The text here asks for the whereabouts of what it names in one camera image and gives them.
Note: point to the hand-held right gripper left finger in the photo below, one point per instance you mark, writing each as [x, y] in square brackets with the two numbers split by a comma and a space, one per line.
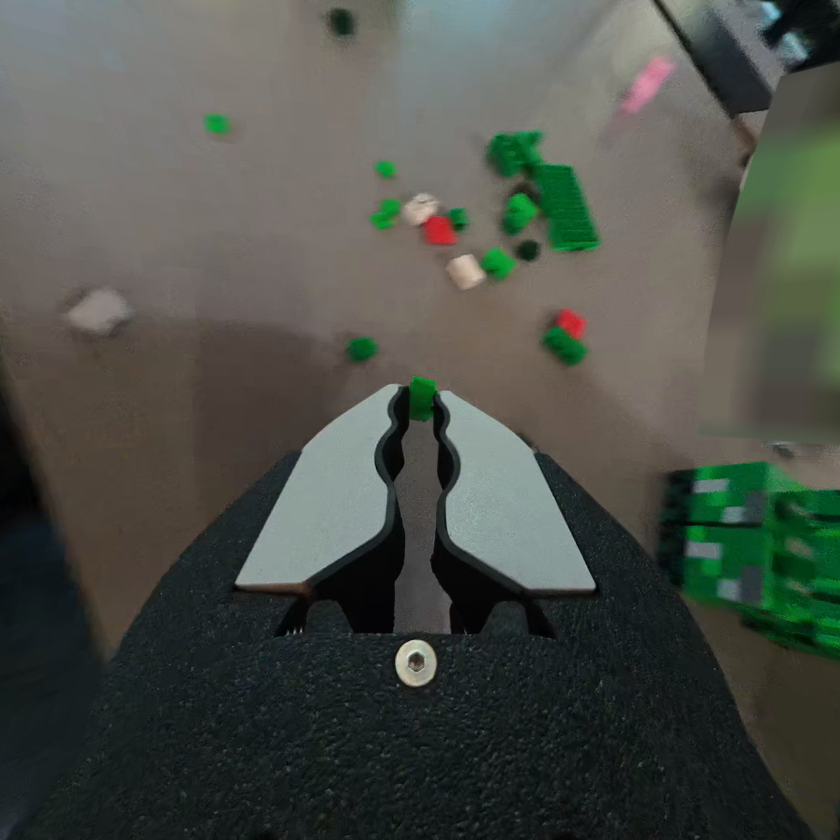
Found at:
[328, 499]

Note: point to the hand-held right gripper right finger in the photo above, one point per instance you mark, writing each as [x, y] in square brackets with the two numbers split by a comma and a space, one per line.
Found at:
[505, 512]

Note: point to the small green lego brick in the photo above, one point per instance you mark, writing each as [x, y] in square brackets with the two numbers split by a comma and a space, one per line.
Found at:
[421, 397]

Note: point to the large green lego plate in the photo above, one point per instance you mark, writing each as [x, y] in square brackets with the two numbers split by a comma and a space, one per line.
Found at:
[568, 207]

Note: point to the red lego brick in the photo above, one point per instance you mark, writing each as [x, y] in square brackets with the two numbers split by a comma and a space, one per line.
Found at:
[571, 323]
[438, 231]

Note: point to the cream lego brick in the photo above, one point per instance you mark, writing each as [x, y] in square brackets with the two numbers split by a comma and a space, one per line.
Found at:
[466, 271]
[420, 208]

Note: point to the green pixel-patterned lego figure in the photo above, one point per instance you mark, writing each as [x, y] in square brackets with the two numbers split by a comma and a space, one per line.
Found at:
[748, 544]

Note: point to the scattered green lego bricks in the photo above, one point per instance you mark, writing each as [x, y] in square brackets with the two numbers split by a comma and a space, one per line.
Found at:
[497, 262]

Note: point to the white lego piece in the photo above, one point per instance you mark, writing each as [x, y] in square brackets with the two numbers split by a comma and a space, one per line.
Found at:
[98, 310]

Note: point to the pink lego pig figure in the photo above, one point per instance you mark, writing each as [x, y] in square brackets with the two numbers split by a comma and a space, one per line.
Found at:
[646, 85]

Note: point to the dark blurred object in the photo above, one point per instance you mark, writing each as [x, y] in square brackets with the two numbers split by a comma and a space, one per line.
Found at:
[735, 52]

